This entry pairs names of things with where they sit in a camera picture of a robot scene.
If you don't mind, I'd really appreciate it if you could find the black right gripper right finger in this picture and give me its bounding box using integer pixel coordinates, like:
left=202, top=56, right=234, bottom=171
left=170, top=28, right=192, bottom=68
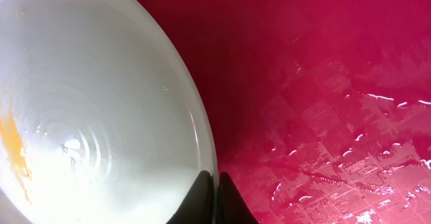
left=217, top=172, right=259, bottom=224

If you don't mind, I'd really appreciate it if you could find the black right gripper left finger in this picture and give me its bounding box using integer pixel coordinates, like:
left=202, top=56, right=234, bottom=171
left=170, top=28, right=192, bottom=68
left=166, top=170, right=214, bottom=224

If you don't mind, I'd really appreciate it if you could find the cream white plate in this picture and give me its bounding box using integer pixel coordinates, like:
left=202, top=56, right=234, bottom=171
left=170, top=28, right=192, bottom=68
left=1, top=0, right=218, bottom=223

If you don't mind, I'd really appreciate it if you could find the red plastic tray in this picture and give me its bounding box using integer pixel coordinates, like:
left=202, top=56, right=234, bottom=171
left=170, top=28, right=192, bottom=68
left=138, top=0, right=430, bottom=223

